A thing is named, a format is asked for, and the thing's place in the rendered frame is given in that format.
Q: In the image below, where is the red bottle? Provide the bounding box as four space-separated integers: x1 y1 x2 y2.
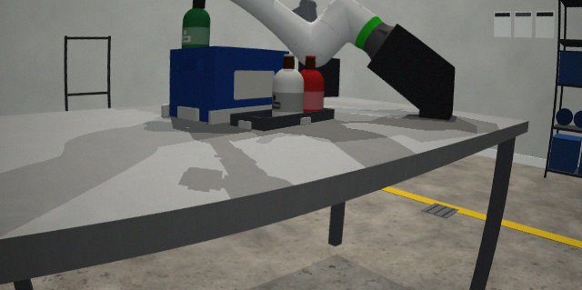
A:
300 56 325 113

